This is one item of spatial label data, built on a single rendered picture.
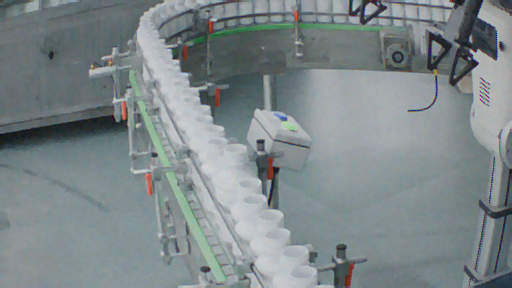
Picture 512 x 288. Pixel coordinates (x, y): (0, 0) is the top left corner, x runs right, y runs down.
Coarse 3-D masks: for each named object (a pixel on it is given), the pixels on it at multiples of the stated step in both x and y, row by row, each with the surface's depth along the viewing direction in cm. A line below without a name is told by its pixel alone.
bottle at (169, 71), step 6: (168, 72) 187; (174, 72) 187; (180, 72) 189; (168, 78) 188; (168, 84) 188; (162, 90) 189; (168, 90) 188; (162, 96) 189; (162, 108) 190; (162, 114) 191; (168, 120) 190; (168, 126) 191; (168, 132) 191
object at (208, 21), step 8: (296, 0) 287; (192, 8) 276; (296, 8) 286; (192, 16) 277; (208, 16) 273; (296, 16) 288; (208, 24) 274; (296, 24) 291; (208, 32) 276; (296, 32) 292; (208, 40) 277; (296, 40) 293; (200, 48) 282; (208, 48) 278; (296, 48) 295; (208, 56) 279; (296, 56) 295; (200, 64) 284; (208, 64) 280; (208, 72) 281
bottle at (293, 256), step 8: (288, 248) 110; (296, 248) 110; (304, 248) 109; (288, 256) 110; (296, 256) 111; (304, 256) 107; (280, 264) 109; (288, 264) 107; (296, 264) 107; (304, 264) 108; (280, 272) 110; (288, 272) 108; (280, 280) 109
